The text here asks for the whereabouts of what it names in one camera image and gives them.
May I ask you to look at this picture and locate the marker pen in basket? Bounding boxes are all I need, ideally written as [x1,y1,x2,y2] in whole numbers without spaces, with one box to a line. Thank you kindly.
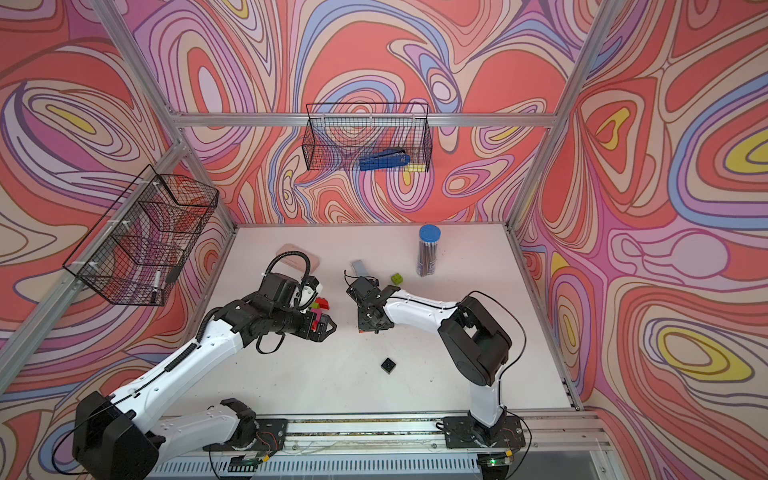
[150,270,161,305]

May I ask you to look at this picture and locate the wire basket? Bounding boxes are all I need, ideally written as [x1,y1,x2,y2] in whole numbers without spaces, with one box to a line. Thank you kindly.
[302,101,433,172]
[62,166,219,307]

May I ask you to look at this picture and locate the blue stapler in basket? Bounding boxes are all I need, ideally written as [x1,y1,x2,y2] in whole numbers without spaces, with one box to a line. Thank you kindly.
[358,148,411,171]

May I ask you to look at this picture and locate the pink glasses case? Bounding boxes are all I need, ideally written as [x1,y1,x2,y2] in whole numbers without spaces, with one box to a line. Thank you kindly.
[276,243,320,274]

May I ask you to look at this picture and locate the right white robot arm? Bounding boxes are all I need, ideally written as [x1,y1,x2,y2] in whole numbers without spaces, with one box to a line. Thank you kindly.
[346,277,512,448]

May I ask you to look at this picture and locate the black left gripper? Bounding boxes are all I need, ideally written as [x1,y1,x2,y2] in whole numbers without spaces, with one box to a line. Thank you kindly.
[270,304,340,341]

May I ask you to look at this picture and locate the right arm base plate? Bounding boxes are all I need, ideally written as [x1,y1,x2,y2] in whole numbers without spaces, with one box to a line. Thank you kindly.
[437,415,526,452]

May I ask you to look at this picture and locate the yellow item in basket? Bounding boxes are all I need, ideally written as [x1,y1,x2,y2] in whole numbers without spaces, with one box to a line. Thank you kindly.
[402,164,427,173]

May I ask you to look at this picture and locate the black lego brick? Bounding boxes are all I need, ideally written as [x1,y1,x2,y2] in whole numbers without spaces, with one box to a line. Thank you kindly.
[381,358,396,374]

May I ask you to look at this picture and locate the blue and cream stapler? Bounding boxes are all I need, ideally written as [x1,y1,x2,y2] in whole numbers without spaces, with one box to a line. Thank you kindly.
[352,260,370,277]

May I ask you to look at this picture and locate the left wire basket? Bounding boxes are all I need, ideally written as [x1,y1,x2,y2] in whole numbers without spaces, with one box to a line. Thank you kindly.
[62,166,219,307]

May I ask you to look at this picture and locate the back wire basket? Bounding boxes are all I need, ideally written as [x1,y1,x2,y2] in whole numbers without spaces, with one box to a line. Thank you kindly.
[302,101,433,172]

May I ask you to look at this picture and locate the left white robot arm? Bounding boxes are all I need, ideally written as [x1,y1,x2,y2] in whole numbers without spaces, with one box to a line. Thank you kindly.
[72,300,337,479]

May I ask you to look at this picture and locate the blue lid pencil tube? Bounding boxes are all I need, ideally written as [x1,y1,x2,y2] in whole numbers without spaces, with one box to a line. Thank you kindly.
[417,224,441,277]

